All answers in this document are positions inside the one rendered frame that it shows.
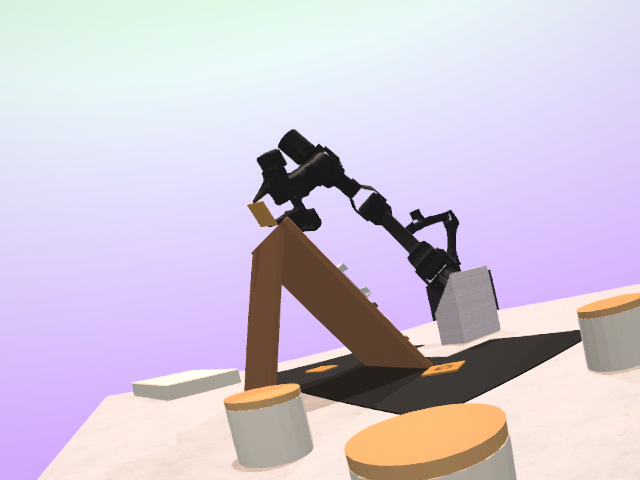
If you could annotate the white cylindrical container with orange lid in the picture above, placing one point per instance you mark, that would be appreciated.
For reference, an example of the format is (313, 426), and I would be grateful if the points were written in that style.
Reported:
(610, 332)
(454, 442)
(269, 426)

